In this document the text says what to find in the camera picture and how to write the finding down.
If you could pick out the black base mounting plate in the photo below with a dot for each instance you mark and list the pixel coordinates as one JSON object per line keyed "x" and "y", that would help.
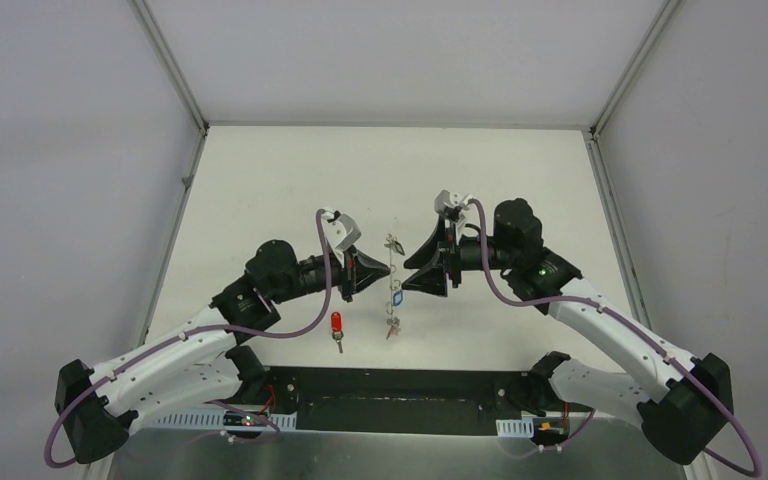
{"x": 433, "y": 402}

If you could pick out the red tag key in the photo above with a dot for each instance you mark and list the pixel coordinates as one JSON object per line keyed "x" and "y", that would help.
{"x": 337, "y": 330}

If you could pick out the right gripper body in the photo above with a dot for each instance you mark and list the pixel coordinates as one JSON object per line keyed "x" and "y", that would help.
{"x": 453, "y": 255}

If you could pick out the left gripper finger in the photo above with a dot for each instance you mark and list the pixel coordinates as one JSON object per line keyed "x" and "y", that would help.
{"x": 363, "y": 279}
{"x": 367, "y": 264}

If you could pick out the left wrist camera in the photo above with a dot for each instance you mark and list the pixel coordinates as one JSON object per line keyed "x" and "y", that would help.
{"x": 341, "y": 231}

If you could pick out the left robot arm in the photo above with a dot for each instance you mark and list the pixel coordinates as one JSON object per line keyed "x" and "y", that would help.
{"x": 207, "y": 358}

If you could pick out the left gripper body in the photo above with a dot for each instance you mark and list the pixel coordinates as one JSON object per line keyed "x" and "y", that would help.
{"x": 346, "y": 273}

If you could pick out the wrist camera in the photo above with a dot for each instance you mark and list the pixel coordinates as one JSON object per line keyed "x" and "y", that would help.
{"x": 341, "y": 231}
{"x": 450, "y": 204}

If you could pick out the aluminium front rail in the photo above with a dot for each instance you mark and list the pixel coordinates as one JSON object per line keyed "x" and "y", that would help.
{"x": 614, "y": 394}

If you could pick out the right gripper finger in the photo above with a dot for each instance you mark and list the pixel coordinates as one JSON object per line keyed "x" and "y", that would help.
{"x": 434, "y": 250}
{"x": 430, "y": 280}

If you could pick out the metal keyring plate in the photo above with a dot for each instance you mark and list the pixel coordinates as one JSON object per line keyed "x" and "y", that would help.
{"x": 395, "y": 250}

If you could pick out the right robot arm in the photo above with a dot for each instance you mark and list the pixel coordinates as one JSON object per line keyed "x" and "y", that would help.
{"x": 538, "y": 277}

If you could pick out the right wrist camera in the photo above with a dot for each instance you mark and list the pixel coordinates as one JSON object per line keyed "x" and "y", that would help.
{"x": 450, "y": 204}

